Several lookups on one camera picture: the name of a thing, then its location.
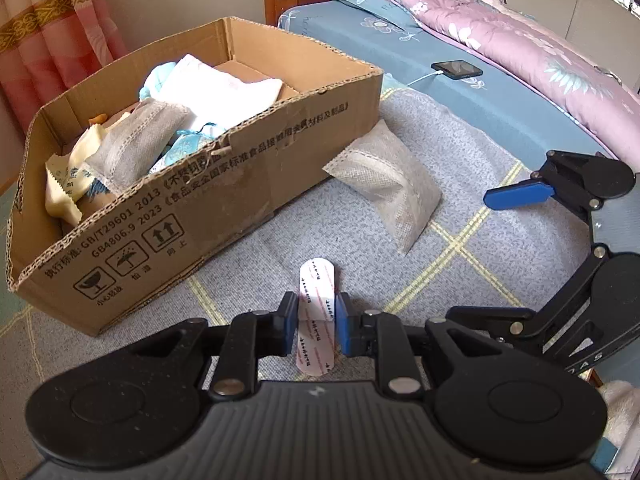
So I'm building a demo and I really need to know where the blue floral tasselled pouch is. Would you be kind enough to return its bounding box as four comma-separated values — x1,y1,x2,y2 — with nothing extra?
149,122,227,174

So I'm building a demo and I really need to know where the white charging cable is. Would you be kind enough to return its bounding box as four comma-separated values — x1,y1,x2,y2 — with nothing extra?
399,70,444,89

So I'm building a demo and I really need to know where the white pink printed strip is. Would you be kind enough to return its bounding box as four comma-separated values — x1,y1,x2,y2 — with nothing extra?
296,258,335,377

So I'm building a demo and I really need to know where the white cloth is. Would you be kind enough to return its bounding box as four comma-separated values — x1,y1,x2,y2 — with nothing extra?
154,54,283,130

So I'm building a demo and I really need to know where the pink orange curtain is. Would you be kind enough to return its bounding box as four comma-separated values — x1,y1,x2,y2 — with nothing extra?
1,0,127,130

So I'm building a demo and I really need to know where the pink floral quilt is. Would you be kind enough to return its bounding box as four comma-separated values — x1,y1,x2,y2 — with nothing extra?
394,0,640,170

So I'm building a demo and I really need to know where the yellow printed cloth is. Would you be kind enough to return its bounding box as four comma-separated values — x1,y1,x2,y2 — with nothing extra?
46,120,137,228

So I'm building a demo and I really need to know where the grey sachet pouch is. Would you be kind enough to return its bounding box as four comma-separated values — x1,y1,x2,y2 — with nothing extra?
323,119,442,255
84,98,194,195

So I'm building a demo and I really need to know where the small orange object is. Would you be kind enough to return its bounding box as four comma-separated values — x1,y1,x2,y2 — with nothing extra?
89,113,108,126

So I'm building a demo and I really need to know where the black smartphone on bed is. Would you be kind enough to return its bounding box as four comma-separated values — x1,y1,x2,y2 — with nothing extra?
431,60,483,80

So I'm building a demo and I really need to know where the open cardboard box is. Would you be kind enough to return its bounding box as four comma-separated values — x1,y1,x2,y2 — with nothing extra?
6,18,383,336

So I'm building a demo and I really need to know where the white wardrobe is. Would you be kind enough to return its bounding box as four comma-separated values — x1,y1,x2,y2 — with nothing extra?
501,0,639,91

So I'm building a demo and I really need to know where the grey checked table cover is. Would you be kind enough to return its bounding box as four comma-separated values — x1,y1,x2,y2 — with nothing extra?
1,89,590,425

